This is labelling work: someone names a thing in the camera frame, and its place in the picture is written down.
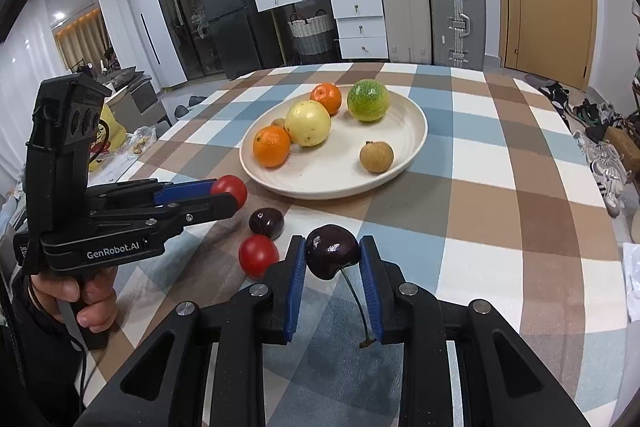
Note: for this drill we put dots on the white sheer curtain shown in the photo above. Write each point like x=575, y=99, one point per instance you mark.
x=30, y=47

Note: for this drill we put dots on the white plastic bag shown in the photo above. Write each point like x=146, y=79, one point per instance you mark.
x=632, y=282

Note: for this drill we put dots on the person's left forearm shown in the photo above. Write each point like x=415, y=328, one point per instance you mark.
x=40, y=367

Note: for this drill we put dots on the yellow curtain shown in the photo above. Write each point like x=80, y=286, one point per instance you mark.
x=82, y=39

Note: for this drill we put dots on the person's left hand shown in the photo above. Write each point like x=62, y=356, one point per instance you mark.
x=100, y=302

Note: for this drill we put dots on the woven laundry basket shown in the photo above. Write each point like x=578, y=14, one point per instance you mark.
x=310, y=34

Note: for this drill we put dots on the pile of grey clothes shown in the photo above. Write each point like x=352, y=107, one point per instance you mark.
x=122, y=77

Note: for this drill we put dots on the orange mandarin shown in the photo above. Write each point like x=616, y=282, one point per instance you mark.
x=325, y=98
x=271, y=146

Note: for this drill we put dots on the white wardrobe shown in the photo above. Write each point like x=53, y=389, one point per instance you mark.
x=145, y=32

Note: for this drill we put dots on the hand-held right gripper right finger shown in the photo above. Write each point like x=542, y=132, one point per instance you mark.
x=371, y=292

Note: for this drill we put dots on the yellow snack bag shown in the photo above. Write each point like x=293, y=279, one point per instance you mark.
x=112, y=132

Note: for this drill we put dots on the silver suitcase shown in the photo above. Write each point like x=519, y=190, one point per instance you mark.
x=457, y=19

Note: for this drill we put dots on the clear plastic food bag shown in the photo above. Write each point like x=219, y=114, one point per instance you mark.
x=142, y=141

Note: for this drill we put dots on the green passion fruit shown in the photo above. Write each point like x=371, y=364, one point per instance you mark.
x=368, y=100

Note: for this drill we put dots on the grey slipper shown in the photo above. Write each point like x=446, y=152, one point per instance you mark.
x=181, y=111
x=197, y=101

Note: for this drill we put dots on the brown cardboard box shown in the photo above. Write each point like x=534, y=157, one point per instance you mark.
x=620, y=143

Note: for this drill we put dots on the grey storage box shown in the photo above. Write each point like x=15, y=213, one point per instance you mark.
x=147, y=97

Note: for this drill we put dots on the yellow passion fruit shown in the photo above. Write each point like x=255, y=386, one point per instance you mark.
x=308, y=123

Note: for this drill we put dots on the shoe rack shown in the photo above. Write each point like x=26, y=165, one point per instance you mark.
x=636, y=57

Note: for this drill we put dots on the checkered tablecloth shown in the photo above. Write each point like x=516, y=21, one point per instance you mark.
x=500, y=207

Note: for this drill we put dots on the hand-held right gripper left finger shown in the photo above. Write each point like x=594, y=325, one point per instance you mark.
x=295, y=287

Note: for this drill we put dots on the brown longan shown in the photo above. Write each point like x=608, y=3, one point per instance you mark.
x=376, y=157
x=278, y=124

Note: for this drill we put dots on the dark red cherry with stem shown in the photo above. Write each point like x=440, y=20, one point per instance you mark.
x=332, y=254

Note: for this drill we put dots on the pile of shoes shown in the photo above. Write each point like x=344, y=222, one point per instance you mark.
x=595, y=147

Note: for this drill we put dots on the white drawer dresser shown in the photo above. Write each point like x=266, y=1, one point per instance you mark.
x=360, y=29

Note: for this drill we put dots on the beige suitcase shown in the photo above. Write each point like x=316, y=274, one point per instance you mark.
x=405, y=14

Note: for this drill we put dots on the red cherry tomato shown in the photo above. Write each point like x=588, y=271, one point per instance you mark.
x=231, y=189
x=258, y=257

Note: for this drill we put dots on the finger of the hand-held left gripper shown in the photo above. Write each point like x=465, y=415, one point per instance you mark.
x=185, y=191
x=200, y=211

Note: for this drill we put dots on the cream round plate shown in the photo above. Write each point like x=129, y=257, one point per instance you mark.
x=330, y=172

